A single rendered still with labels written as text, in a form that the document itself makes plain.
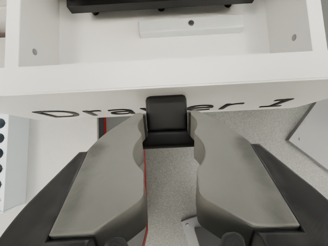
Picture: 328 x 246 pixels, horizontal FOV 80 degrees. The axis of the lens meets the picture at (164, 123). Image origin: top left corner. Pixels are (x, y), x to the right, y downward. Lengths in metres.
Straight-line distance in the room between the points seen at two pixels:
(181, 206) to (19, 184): 0.86
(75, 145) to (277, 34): 0.28
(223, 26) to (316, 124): 1.07
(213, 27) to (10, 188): 0.31
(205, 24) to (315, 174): 1.14
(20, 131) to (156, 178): 0.81
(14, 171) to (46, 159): 0.04
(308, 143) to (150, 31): 1.09
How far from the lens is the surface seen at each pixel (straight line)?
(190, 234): 1.12
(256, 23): 0.26
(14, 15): 0.22
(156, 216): 1.11
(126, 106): 0.17
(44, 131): 0.33
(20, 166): 0.34
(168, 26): 0.23
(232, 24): 0.24
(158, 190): 1.07
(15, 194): 0.33
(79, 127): 0.31
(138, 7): 0.22
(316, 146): 1.25
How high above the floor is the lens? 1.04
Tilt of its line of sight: 84 degrees down
